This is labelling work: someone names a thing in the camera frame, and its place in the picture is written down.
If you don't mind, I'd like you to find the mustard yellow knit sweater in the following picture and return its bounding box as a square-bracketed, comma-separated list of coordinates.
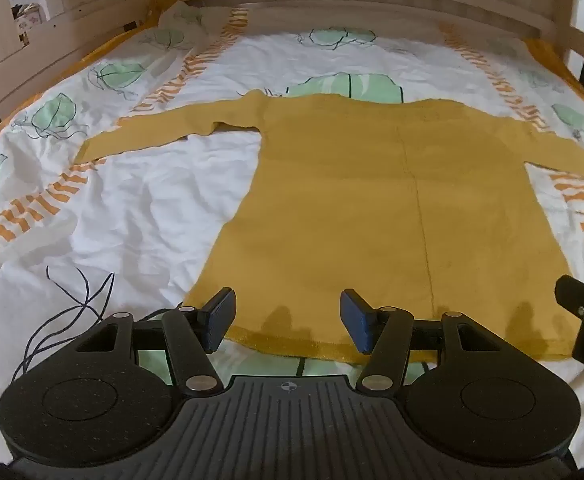
[73, 89, 584, 363]

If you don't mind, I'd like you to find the orange fitted sheet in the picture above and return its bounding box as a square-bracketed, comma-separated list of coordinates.
[526, 37, 584, 128]

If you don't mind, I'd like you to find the leaf print white duvet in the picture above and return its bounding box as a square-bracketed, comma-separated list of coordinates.
[0, 0, 584, 461]

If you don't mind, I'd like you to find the small cardboard box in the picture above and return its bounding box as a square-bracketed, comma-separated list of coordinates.
[11, 3, 44, 37]

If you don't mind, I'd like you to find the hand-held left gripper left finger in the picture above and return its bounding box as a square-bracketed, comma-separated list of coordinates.
[74, 287, 237, 396]

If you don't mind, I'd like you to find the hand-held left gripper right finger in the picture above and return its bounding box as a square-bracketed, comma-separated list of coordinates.
[339, 289, 505, 395]

